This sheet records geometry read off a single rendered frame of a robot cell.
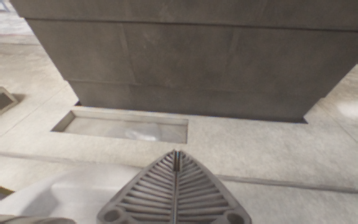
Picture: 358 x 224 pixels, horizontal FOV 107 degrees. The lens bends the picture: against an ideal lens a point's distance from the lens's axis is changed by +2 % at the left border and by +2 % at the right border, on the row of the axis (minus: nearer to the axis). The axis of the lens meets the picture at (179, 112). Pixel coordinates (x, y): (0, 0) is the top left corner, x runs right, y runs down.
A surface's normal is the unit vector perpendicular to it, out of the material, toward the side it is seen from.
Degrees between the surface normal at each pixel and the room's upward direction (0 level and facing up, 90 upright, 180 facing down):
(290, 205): 0
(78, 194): 70
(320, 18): 90
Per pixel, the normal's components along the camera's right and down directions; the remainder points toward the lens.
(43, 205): 0.91, 0.02
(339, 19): -0.10, 0.69
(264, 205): 0.01, -0.72
